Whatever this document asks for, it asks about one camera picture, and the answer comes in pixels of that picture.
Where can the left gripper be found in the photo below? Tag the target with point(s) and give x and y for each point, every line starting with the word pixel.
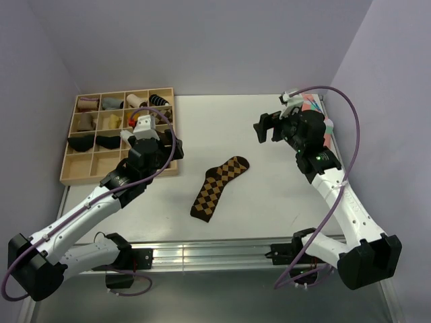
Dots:
pixel 167 151

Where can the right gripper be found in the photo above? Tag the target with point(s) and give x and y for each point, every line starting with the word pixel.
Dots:
pixel 273 120

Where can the brown argyle sock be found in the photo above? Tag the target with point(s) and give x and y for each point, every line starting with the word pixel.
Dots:
pixel 216 179

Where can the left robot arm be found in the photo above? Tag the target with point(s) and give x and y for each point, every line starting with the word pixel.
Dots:
pixel 41 262

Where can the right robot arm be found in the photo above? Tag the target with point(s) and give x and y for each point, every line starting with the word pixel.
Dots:
pixel 368 254

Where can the brown checkered rolled sock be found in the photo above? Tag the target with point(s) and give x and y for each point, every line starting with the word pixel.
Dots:
pixel 165 113

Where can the mustard rolled sock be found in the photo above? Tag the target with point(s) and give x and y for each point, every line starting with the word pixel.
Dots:
pixel 132 119

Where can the black white striped sock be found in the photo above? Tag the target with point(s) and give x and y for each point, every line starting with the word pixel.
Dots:
pixel 156 100

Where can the pink patterned sock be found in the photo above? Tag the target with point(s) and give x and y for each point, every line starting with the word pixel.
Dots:
pixel 313 102

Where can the white rolled sock top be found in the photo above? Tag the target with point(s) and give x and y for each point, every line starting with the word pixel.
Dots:
pixel 136 101

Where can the pale yellow rolled sock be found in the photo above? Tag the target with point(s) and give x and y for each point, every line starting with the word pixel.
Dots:
pixel 114 122

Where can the grey rolled sock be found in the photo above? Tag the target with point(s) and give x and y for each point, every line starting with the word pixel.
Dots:
pixel 110 103

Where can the wooden compartment tray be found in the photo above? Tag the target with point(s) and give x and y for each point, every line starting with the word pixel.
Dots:
pixel 91 166

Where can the taupe rolled sock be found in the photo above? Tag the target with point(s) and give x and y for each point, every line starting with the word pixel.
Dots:
pixel 85 123

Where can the black sock far left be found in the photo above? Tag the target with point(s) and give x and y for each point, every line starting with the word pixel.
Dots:
pixel 81 144

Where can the beige purple-trim rolled sock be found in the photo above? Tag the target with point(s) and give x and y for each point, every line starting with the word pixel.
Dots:
pixel 85 104

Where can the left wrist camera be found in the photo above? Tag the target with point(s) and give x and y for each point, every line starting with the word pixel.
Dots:
pixel 144 129

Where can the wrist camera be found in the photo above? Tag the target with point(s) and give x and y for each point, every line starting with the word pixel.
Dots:
pixel 144 129
pixel 290 100

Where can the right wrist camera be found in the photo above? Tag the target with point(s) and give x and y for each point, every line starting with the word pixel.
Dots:
pixel 290 100

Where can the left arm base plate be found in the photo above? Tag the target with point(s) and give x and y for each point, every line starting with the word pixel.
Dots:
pixel 140 259

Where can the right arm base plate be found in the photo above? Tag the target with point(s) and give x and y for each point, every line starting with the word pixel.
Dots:
pixel 284 254

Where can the aluminium rail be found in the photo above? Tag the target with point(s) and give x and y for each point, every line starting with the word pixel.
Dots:
pixel 210 255

